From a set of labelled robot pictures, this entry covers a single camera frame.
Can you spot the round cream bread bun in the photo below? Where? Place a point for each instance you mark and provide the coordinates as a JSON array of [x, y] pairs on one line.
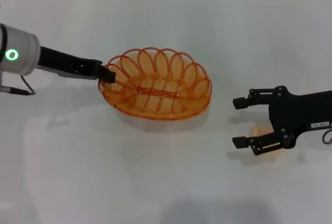
[[259, 131]]

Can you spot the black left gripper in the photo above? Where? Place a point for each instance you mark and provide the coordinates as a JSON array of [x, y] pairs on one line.
[[64, 64]]

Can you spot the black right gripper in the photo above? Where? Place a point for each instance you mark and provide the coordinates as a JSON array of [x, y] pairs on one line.
[[293, 112]]

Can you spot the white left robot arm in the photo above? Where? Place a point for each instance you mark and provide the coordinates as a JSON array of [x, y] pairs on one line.
[[22, 53]]

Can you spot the orange woven plastic basket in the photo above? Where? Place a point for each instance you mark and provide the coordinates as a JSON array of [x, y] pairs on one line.
[[158, 97]]

